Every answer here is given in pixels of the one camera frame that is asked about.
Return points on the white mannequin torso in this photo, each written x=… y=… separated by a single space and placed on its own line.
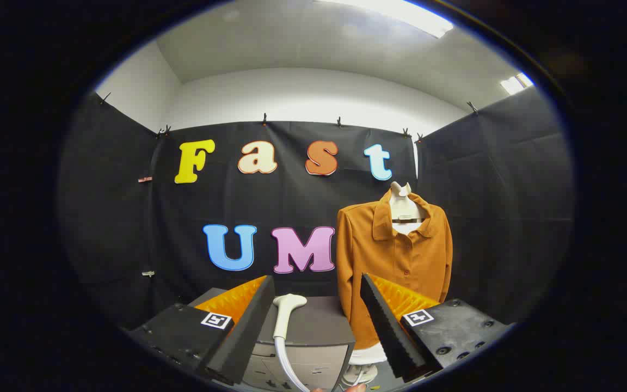
x=403 y=207

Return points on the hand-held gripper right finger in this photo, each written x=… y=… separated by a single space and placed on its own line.
x=389 y=332

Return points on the small ceiling light panel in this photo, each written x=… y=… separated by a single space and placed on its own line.
x=515 y=83

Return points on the long ceiling light panel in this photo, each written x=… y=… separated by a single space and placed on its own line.
x=400 y=13

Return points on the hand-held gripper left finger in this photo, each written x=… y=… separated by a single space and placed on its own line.
x=251 y=332

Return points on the white stand base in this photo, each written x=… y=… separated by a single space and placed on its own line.
x=360 y=374

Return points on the row of black clips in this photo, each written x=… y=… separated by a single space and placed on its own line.
x=264 y=120

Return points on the grey cabinet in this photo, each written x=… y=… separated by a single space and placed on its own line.
x=319 y=326

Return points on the black backdrop cloth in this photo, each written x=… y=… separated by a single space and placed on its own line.
x=292 y=201

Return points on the orange button-up shirt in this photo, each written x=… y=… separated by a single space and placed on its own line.
x=395 y=261

